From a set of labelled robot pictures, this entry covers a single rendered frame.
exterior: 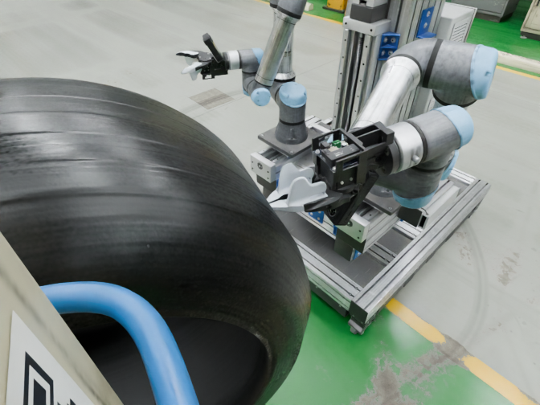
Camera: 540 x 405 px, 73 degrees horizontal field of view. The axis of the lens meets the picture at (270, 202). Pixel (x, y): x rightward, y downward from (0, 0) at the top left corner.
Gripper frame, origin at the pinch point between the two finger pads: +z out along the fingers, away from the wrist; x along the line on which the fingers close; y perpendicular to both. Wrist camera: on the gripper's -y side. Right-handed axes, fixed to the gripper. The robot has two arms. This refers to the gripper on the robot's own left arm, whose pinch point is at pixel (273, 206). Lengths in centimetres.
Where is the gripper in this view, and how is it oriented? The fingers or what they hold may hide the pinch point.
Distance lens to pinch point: 55.2
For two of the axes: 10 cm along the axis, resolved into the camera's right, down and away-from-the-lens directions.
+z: -9.0, 3.5, -2.4
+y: -1.0, -7.2, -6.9
